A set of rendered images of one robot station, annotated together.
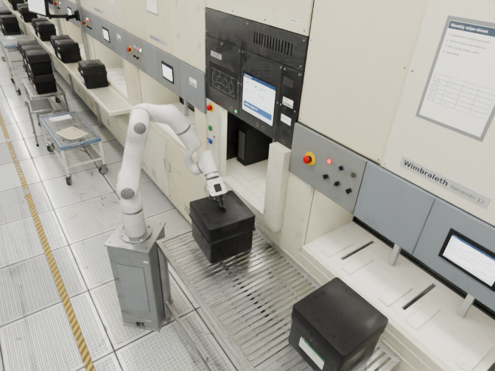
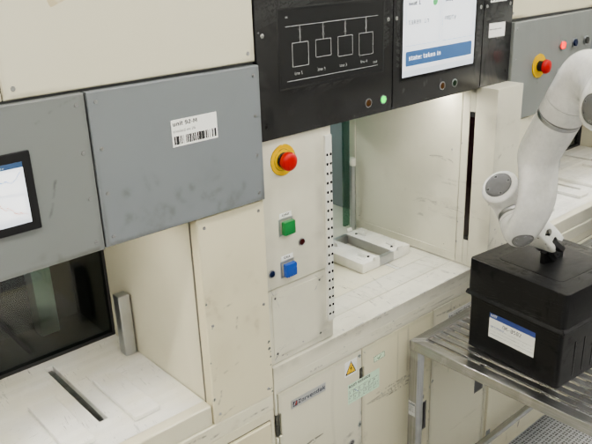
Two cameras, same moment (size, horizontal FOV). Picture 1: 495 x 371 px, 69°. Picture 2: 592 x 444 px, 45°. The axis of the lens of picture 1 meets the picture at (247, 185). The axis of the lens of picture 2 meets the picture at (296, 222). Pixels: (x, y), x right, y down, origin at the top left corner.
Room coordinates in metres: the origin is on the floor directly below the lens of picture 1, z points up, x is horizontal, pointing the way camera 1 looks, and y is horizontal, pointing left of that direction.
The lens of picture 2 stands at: (2.37, 1.71, 1.77)
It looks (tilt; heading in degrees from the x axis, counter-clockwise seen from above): 21 degrees down; 266
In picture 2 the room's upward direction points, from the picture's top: 2 degrees counter-clockwise
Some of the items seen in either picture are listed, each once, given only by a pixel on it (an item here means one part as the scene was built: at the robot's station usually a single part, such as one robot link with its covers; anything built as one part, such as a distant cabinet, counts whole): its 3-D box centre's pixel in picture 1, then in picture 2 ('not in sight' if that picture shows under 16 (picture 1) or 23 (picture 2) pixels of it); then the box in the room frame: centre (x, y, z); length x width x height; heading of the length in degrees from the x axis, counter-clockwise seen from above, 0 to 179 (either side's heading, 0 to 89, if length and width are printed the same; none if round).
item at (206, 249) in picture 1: (221, 230); (544, 318); (1.64, 0.14, 0.85); 0.28 x 0.28 x 0.17; 32
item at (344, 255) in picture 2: not in sight; (361, 247); (2.05, -0.29, 0.89); 0.22 x 0.21 x 0.04; 127
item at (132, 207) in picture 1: (130, 188); not in sight; (1.70, 0.68, 1.07); 0.19 x 0.12 x 0.24; 15
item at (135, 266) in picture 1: (142, 275); not in sight; (1.67, 0.67, 0.38); 0.28 x 0.28 x 0.76; 82
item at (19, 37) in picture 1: (22, 63); not in sight; (6.18, 3.97, 0.41); 0.81 x 0.47 x 0.82; 38
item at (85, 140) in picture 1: (74, 143); not in sight; (3.72, 2.05, 0.24); 0.97 x 0.52 x 0.48; 40
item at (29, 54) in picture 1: (38, 62); not in sight; (4.81, 2.87, 0.85); 0.30 x 0.28 x 0.26; 36
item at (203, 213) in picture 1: (222, 213); (550, 272); (1.64, 0.14, 0.98); 0.29 x 0.29 x 0.13; 32
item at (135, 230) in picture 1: (134, 221); not in sight; (1.67, 0.67, 0.85); 0.19 x 0.19 x 0.18
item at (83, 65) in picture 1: (93, 73); not in sight; (4.19, 1.89, 0.93); 0.30 x 0.28 x 0.26; 34
